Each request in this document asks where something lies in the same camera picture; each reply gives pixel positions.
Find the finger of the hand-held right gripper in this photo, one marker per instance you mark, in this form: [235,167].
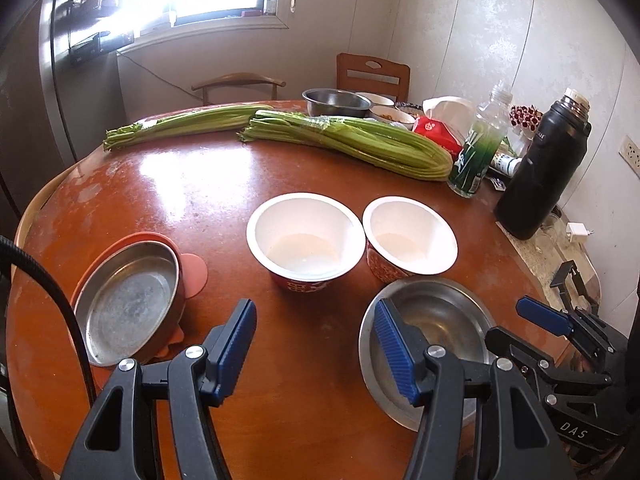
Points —
[545,315]
[515,352]

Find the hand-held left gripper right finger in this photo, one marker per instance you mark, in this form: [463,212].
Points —
[395,350]

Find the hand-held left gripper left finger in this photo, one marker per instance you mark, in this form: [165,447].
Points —
[235,350]

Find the large steel bowl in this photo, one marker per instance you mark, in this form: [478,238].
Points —
[440,320]

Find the orange-rimmed steel pot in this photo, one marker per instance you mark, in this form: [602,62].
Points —
[195,275]

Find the shallow round steel dish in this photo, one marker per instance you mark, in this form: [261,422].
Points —
[125,305]

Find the red printed paper bowl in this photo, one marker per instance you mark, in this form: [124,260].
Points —
[410,230]
[300,240]

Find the black folding stand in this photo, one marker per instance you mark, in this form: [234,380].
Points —
[562,275]

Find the white charger plug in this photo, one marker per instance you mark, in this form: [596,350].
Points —
[577,232]

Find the clear glass jar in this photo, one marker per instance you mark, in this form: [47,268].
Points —
[555,225]

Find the black thermos flask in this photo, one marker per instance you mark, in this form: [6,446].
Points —
[540,185]

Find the small white bottle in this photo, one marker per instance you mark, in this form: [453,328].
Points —
[505,164]

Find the clear bottle with green label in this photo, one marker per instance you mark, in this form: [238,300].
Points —
[475,160]

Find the red and white stick bundle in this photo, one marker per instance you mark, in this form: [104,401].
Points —
[525,117]

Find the thick celery bundle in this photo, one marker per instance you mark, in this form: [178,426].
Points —
[360,142]

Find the red tissue pack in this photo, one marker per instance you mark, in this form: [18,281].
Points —
[435,132]

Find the white container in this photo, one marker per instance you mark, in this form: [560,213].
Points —
[450,107]

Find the white bowl with food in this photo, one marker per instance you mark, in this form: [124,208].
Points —
[392,116]

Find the thin celery bundle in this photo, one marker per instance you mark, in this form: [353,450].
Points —
[190,120]

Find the patterned ceramic bowl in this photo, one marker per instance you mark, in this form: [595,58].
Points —
[411,108]

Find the white ceramic bowl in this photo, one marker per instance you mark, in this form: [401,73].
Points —
[375,99]

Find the small steel bowl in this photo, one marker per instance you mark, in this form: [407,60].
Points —
[335,102]

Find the wooden chair with curved back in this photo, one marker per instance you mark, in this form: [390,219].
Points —
[235,79]

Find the wooden chair with cutout back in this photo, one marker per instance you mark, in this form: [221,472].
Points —
[350,67]

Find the grey refrigerator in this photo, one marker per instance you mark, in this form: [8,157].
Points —
[75,110]

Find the white wall outlet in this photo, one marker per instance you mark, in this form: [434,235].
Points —
[631,155]

